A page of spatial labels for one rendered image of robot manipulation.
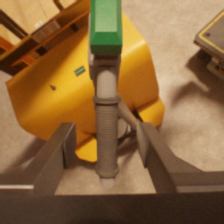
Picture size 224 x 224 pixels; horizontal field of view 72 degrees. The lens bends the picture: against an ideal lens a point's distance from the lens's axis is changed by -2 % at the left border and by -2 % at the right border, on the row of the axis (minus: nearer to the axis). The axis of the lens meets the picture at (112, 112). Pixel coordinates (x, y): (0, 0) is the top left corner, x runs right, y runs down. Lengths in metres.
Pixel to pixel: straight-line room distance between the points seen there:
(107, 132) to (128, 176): 1.39
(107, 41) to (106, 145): 0.14
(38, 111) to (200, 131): 1.34
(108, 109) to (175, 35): 1.80
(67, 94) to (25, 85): 0.28
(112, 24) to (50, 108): 0.73
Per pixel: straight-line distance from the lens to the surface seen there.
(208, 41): 1.57
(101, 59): 0.22
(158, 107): 1.24
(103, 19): 0.20
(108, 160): 0.25
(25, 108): 0.97
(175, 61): 1.80
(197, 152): 1.61
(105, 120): 0.22
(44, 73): 0.97
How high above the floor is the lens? 1.56
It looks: 71 degrees down
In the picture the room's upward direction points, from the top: 50 degrees counter-clockwise
